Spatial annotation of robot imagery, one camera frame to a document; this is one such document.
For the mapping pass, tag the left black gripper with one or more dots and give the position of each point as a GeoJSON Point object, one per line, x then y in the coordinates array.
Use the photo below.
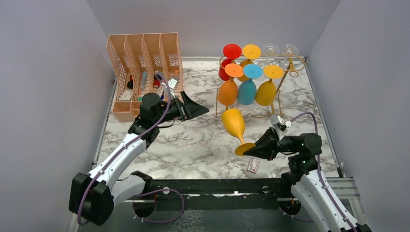
{"type": "Point", "coordinates": [189, 108]}

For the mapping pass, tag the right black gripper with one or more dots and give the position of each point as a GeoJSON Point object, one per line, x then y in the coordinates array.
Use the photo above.
{"type": "Point", "coordinates": [267, 147]}

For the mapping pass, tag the yellow wine glass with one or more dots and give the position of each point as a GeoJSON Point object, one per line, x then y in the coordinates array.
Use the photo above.
{"type": "Point", "coordinates": [250, 52]}
{"type": "Point", "coordinates": [234, 124]}
{"type": "Point", "coordinates": [267, 90]}

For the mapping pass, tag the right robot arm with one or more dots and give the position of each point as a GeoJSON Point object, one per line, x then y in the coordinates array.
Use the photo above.
{"type": "Point", "coordinates": [305, 181]}

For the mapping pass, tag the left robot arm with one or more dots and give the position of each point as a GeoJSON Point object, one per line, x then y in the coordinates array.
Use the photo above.
{"type": "Point", "coordinates": [94, 195]}

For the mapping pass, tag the orange wine glass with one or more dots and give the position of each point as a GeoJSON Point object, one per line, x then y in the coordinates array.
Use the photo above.
{"type": "Point", "coordinates": [228, 91]}

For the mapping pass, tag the blue wine glass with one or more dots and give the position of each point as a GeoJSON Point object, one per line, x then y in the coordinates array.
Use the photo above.
{"type": "Point", "coordinates": [247, 90]}

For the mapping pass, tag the red wine glass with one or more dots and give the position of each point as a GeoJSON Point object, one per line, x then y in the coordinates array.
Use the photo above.
{"type": "Point", "coordinates": [231, 52]}

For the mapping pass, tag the clear wine glass right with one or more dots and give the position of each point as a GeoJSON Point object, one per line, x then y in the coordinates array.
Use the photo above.
{"type": "Point", "coordinates": [289, 50]}

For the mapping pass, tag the clear wine glass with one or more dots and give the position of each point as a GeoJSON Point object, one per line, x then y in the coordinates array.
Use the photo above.
{"type": "Point", "coordinates": [289, 50]}
{"type": "Point", "coordinates": [270, 51]}

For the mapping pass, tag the clear wine glass left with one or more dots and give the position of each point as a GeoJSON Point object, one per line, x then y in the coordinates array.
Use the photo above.
{"type": "Point", "coordinates": [270, 51]}

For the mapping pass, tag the small red white card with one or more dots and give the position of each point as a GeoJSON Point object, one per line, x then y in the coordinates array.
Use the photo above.
{"type": "Point", "coordinates": [253, 165]}

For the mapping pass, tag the red black marker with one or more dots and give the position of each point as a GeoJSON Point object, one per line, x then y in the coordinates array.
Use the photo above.
{"type": "Point", "coordinates": [156, 83]}

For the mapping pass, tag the peach plastic file organizer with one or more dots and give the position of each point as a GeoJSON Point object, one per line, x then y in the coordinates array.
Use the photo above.
{"type": "Point", "coordinates": [136, 58]}

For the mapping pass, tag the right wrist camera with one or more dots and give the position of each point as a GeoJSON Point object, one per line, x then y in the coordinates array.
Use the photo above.
{"type": "Point", "coordinates": [279, 124]}

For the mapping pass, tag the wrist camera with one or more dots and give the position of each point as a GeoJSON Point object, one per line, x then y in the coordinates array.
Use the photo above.
{"type": "Point", "coordinates": [172, 83]}
{"type": "Point", "coordinates": [279, 124]}

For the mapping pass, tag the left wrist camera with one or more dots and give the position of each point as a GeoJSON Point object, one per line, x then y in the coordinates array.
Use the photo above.
{"type": "Point", "coordinates": [172, 83]}

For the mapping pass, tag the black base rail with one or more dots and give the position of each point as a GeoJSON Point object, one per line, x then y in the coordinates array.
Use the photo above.
{"type": "Point", "coordinates": [197, 194]}

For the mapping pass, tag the gold wire glass rack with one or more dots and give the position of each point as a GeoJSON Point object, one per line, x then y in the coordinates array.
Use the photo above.
{"type": "Point", "coordinates": [260, 83]}

